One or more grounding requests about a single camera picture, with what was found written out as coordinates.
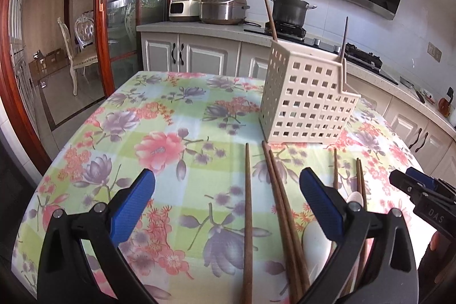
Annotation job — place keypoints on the floral tablecloth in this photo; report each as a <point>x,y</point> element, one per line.
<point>160,147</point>

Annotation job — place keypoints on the dark grey lidded pot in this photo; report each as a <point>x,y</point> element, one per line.
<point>290,10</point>

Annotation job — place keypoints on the white base cabinets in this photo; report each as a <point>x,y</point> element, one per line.
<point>206,54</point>

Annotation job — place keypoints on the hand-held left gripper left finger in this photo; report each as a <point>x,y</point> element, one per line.
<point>131,208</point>

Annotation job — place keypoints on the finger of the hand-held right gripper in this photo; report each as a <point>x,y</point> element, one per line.
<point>424,180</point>
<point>404,184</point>

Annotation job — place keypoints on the red wooden door frame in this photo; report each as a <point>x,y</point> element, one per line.
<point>35,154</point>

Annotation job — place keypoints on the white chair with tufted back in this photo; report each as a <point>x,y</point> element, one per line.
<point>84,29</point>

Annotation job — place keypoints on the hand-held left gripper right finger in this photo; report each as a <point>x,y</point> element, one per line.
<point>320,208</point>

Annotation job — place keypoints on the white ceramic spoon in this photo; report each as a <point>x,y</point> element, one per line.
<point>317,247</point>

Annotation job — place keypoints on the person's right forearm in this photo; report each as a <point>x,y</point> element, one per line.
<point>440,272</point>

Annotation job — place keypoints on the white tall cabinet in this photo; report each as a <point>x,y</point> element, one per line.
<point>21,40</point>

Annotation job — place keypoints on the small red brown object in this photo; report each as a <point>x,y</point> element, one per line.
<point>444,106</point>

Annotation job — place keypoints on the black glass gas cooktop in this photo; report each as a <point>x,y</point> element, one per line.
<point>326,44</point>

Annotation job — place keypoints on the cream perforated utensil holder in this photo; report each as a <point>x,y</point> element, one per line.
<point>306,101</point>

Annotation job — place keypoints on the silver rice cooker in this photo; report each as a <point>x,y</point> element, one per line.
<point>222,10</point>

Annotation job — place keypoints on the white chair with beige seat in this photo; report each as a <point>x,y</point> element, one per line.
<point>83,58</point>

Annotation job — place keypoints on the black burner pan support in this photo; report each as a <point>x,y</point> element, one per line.
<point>363,58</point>
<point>288,29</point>

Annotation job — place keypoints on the person's right hand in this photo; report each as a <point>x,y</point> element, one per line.
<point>436,240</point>

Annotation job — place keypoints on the single wall socket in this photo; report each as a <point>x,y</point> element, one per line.
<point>434,52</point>

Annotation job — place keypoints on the white kitchen appliance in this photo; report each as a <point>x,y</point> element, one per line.
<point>183,6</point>

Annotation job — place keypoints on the kitchen knife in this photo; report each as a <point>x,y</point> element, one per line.
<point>413,88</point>

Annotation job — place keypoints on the red wooden glass sliding door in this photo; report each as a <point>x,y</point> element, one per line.
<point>101,5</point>

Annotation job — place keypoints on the brown wooden chopstick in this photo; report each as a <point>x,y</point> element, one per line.
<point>269,13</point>
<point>363,186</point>
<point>358,175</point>
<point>345,37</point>
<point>247,218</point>
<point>281,218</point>
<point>292,218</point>
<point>335,168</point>

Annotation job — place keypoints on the cardboard boxes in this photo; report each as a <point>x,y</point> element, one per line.
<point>50,60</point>

